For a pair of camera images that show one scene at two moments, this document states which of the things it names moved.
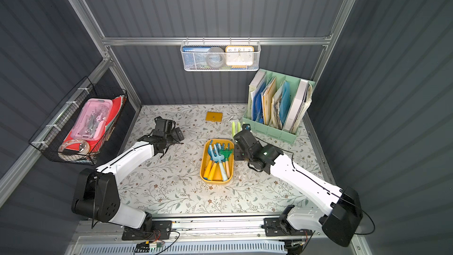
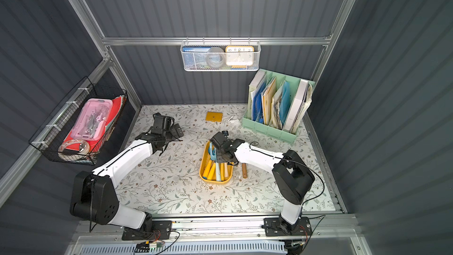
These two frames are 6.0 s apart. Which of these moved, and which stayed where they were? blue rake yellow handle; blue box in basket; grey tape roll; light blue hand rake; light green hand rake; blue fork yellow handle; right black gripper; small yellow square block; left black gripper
Moved: right black gripper; light blue hand rake; light green hand rake
Stayed: grey tape roll; left black gripper; blue rake yellow handle; blue fork yellow handle; blue box in basket; small yellow square block
